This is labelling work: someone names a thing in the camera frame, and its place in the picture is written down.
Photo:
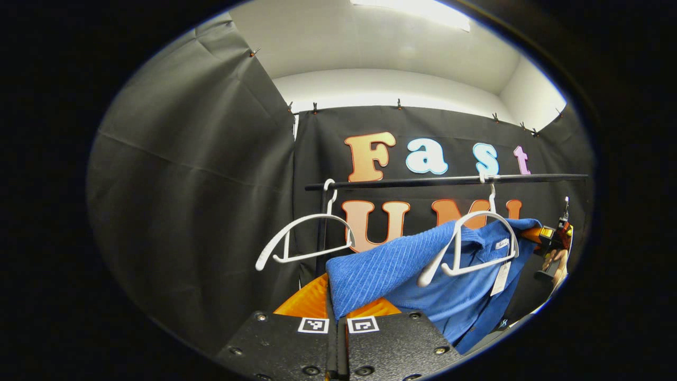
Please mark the row of small backdrop clips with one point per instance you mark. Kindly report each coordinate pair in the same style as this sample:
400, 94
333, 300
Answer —
399, 104

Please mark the blue ribbed knit jacket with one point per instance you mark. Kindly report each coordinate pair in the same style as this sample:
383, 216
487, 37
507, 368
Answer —
391, 270

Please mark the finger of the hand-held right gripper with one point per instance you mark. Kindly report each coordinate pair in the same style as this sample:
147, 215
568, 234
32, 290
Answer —
534, 234

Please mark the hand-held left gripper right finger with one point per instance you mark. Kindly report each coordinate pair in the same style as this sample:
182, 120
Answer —
396, 344

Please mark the ceiling light panel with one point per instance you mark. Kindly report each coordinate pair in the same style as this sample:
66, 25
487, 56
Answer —
412, 8

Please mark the black metal clothes rack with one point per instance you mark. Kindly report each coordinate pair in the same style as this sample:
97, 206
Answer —
423, 181

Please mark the black backdrop cloth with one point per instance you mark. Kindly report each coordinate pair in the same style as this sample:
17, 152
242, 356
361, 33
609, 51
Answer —
201, 201

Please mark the white plastic clothes hanger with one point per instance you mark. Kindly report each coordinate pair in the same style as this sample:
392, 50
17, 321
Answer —
317, 216
481, 213

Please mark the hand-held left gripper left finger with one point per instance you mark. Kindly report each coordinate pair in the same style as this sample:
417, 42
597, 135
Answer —
280, 344

